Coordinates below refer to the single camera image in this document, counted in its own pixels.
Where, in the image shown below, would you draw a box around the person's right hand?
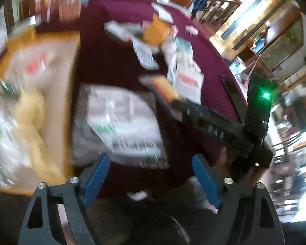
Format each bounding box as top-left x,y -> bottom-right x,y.
215,147 -> 231,170

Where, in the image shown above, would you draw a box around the wooden stair railing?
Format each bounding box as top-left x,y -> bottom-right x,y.
194,0 -> 243,26

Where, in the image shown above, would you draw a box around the clear packet red print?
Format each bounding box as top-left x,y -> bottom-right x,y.
10,48 -> 57,87

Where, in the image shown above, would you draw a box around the white plastic bag packet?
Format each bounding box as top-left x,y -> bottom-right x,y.
161,39 -> 179,82

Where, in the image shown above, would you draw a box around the yellow snack bag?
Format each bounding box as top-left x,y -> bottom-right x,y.
14,89 -> 64,184

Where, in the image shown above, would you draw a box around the white striped packet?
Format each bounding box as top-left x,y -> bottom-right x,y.
131,37 -> 160,70

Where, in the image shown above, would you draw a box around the clear jar with red label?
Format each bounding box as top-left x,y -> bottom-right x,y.
59,0 -> 82,21

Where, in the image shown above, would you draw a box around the white card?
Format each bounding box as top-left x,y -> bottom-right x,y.
152,2 -> 174,23

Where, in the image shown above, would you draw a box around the small pink packet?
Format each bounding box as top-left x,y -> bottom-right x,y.
185,25 -> 199,36

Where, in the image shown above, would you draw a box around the yellow sponge packet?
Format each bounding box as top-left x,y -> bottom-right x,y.
139,75 -> 184,121

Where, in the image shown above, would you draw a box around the large clear packet white contents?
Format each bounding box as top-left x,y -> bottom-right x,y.
71,83 -> 170,169

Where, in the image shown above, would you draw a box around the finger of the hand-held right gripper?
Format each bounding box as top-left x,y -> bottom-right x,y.
168,98 -> 194,121

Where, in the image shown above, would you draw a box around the orange packet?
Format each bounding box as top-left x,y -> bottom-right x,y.
143,14 -> 174,47

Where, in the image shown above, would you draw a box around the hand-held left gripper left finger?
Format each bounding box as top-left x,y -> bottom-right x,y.
18,153 -> 111,245

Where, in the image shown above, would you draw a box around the white flat packet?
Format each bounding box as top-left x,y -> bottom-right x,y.
104,20 -> 143,42

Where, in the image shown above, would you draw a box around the clear packet green print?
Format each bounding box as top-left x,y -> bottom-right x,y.
0,107 -> 28,189

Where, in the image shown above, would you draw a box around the white packet red print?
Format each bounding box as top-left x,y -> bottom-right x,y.
172,64 -> 204,105

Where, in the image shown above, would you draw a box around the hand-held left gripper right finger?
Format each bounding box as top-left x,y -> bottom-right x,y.
192,154 -> 286,245

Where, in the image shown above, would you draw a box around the wooden tray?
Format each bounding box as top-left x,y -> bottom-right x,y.
0,29 -> 81,197

